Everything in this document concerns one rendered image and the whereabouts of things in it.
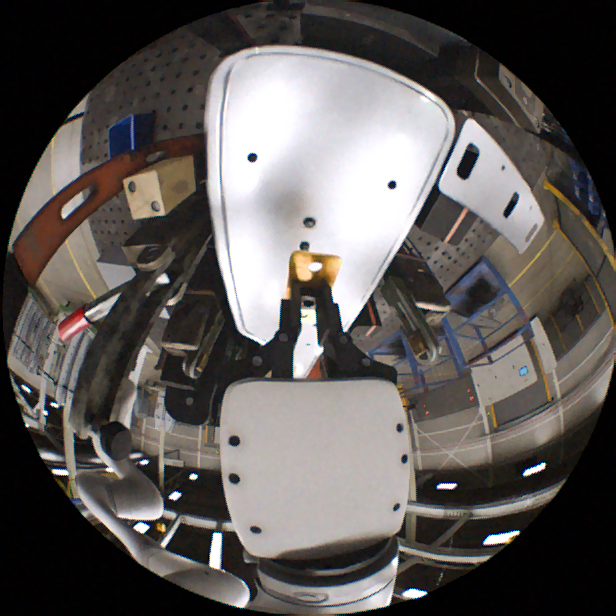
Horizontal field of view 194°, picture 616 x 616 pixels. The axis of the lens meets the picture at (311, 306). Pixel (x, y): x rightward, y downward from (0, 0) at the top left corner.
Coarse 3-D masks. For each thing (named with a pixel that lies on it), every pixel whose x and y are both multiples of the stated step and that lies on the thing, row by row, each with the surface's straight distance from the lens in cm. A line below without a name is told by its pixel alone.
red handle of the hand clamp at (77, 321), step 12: (168, 276) 19; (120, 288) 20; (156, 288) 20; (96, 300) 22; (108, 300) 21; (72, 312) 24; (84, 312) 23; (96, 312) 22; (60, 324) 26; (72, 324) 24; (84, 324) 23; (60, 336) 26; (72, 336) 25
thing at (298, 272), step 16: (304, 256) 12; (320, 256) 12; (336, 256) 13; (288, 272) 13; (304, 272) 13; (320, 272) 13; (336, 272) 13; (288, 288) 14; (304, 288) 14; (320, 288) 15; (304, 304) 15; (304, 320) 18
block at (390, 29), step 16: (304, 16) 23; (320, 16) 22; (336, 16) 22; (352, 16) 23; (368, 16) 23; (304, 32) 26; (320, 32) 26; (336, 32) 25; (352, 32) 24; (368, 32) 23; (384, 32) 23; (400, 32) 23; (336, 48) 30; (352, 48) 29; (368, 48) 27; (384, 48) 26; (400, 48) 25; (416, 48) 24; (432, 48) 24; (384, 64) 31; (400, 64) 30
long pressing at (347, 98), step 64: (256, 64) 19; (320, 64) 19; (256, 128) 18; (320, 128) 17; (384, 128) 19; (448, 128) 23; (256, 192) 18; (320, 192) 18; (384, 192) 20; (256, 256) 22; (384, 256) 24; (256, 320) 32
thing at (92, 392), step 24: (168, 264) 18; (144, 288) 17; (168, 288) 19; (120, 312) 16; (144, 312) 19; (96, 336) 17; (120, 336) 17; (144, 336) 18; (96, 360) 16; (120, 360) 18; (96, 384) 16; (120, 384) 17; (72, 408) 17; (96, 408) 18; (96, 432) 16; (120, 432) 15; (120, 456) 16
